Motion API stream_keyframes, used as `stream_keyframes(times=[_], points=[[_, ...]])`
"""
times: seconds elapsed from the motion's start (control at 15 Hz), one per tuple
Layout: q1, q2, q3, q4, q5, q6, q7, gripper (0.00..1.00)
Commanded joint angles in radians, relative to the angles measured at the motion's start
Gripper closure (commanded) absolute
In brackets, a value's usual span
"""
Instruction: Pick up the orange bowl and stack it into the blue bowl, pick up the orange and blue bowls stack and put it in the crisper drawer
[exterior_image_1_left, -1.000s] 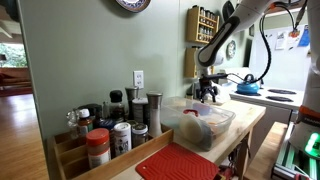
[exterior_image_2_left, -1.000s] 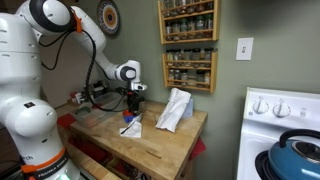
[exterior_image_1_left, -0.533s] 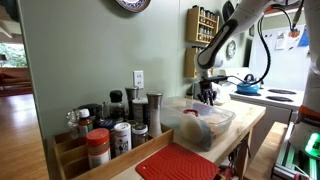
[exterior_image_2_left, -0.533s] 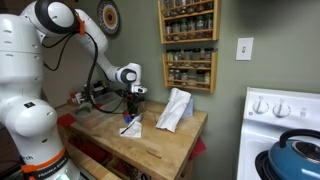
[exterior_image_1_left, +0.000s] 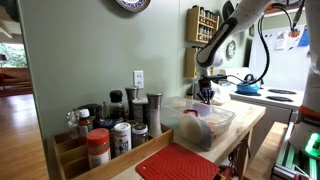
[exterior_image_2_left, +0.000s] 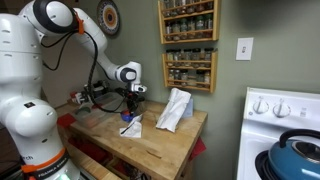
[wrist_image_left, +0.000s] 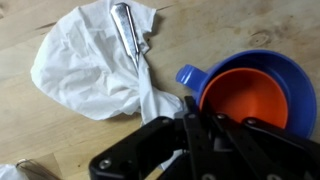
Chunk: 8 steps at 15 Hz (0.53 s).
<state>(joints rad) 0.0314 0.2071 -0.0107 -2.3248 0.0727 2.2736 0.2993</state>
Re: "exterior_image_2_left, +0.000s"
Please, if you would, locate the white stove knob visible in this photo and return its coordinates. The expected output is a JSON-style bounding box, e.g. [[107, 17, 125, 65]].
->
[[272, 98, 292, 119], [252, 96, 270, 115]]

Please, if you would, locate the clear plastic bin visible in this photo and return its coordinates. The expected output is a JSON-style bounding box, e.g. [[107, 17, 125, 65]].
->
[[70, 93, 128, 130]]

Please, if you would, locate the white light switch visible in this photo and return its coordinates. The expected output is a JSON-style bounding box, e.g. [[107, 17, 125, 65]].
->
[[235, 37, 255, 62]]

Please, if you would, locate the wooden spice rack with jars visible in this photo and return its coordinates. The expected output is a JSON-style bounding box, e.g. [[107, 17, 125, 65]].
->
[[157, 0, 221, 45], [162, 49, 218, 94]]

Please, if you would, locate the blue kettle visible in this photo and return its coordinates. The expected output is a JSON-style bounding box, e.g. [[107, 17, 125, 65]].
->
[[267, 128, 320, 180]]

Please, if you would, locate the black stove burner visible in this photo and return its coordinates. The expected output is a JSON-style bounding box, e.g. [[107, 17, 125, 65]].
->
[[254, 149, 278, 180]]

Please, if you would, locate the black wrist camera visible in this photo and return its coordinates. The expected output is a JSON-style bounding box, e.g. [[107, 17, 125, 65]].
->
[[114, 87, 130, 98]]

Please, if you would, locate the white stove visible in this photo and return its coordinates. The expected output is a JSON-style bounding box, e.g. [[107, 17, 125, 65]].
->
[[236, 87, 320, 180]]

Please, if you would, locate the butcher block table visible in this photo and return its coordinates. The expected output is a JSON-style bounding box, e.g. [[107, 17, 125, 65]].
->
[[54, 99, 209, 180]]

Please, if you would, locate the blue bowl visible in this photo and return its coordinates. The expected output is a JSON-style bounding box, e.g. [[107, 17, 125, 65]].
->
[[120, 111, 138, 123]]

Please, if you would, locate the red silicone mat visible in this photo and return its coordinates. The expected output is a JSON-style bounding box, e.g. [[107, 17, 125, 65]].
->
[[56, 113, 76, 130]]

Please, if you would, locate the red cloth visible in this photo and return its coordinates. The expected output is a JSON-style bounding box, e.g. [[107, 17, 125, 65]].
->
[[189, 136, 207, 162]]

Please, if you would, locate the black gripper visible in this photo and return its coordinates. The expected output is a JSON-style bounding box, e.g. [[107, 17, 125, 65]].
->
[[124, 89, 147, 116]]

